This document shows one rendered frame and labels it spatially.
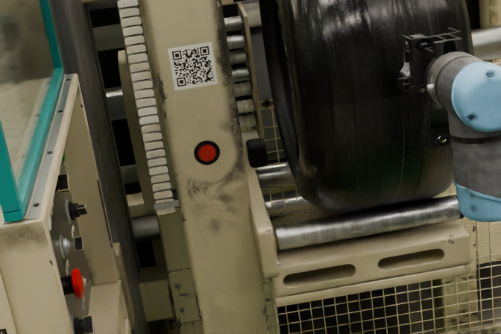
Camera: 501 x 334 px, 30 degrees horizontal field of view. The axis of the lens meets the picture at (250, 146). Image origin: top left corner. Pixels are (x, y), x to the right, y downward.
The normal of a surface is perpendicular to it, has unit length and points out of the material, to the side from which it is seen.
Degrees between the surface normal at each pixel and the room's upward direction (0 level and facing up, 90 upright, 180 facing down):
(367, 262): 90
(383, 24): 65
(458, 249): 90
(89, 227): 90
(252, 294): 90
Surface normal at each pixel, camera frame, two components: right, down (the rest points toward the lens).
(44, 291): 0.11, 0.35
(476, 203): -0.54, 0.32
